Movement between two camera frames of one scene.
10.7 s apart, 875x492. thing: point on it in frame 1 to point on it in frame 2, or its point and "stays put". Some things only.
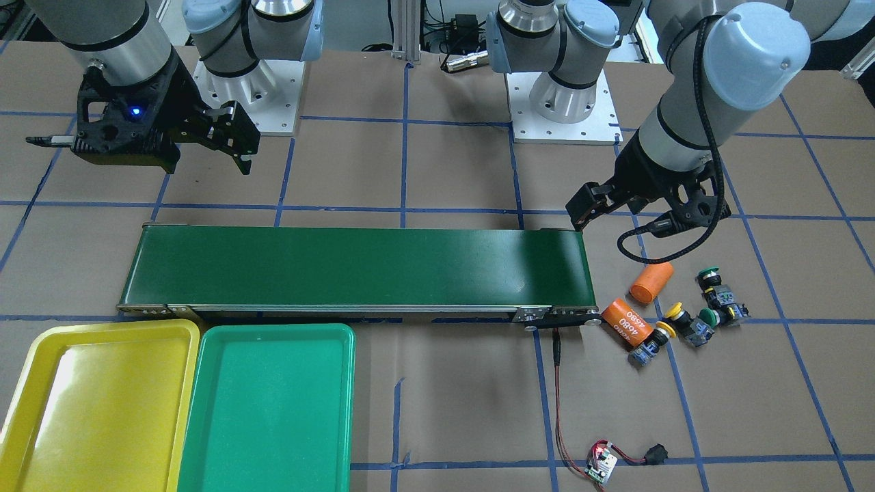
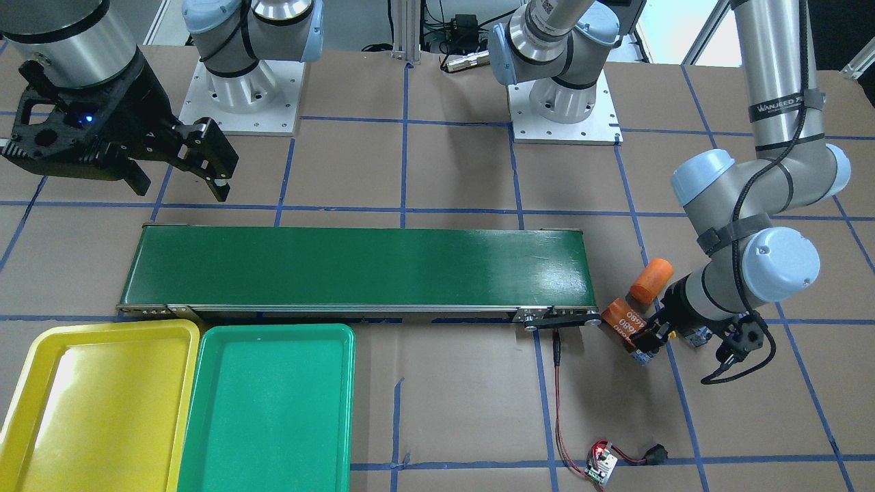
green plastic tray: [271, 408] stays put
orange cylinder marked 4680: [621, 318] stays put
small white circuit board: [600, 467] stays put
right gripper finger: [243, 162] to [219, 187]
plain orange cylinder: [651, 282] stays put
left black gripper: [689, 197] to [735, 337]
